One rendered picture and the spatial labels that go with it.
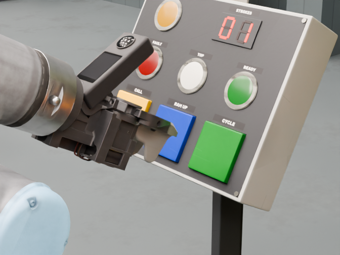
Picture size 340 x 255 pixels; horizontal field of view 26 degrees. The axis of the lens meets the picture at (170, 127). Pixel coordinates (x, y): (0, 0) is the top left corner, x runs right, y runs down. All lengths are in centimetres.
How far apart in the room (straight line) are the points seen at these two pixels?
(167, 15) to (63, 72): 43
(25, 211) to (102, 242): 225
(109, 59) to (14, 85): 16
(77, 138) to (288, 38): 36
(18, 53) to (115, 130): 17
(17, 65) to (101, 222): 227
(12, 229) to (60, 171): 285
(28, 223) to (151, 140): 34
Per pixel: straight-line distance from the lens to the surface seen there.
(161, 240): 287
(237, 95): 107
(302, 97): 108
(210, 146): 107
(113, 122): 87
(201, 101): 111
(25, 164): 357
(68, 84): 81
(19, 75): 77
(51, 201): 64
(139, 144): 98
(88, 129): 88
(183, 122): 112
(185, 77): 114
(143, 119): 89
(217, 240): 130
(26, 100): 78
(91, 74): 88
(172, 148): 112
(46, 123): 81
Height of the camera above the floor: 142
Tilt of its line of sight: 21 degrees down
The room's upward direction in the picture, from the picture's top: straight up
